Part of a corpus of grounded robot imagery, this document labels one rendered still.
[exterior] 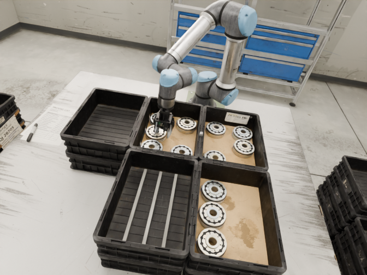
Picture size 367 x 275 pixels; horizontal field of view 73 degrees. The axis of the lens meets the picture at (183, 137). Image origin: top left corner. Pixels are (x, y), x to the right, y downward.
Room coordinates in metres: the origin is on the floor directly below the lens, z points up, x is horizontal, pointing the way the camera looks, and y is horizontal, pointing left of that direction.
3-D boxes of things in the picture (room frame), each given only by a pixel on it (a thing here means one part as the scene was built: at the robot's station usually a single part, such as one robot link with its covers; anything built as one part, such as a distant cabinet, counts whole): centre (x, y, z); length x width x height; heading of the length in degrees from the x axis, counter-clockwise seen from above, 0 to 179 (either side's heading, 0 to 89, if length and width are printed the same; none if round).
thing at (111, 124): (0.91, 0.37, 0.87); 0.40 x 0.30 x 0.11; 179
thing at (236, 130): (1.01, -0.31, 0.86); 0.10 x 0.10 x 0.01
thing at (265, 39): (2.80, -0.89, 0.60); 0.72 x 0.03 x 0.56; 88
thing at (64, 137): (0.91, 0.37, 0.92); 0.40 x 0.30 x 0.02; 179
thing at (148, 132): (0.91, 0.14, 0.86); 0.10 x 0.10 x 0.01
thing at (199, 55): (2.83, -0.09, 0.60); 0.72 x 0.03 x 0.56; 88
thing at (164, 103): (0.89, 0.10, 1.07); 0.08 x 0.08 x 0.05
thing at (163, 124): (0.89, 0.10, 0.99); 0.09 x 0.08 x 0.12; 179
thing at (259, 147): (0.91, -0.23, 0.87); 0.40 x 0.30 x 0.11; 179
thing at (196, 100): (1.36, -0.09, 0.81); 0.15 x 0.15 x 0.10
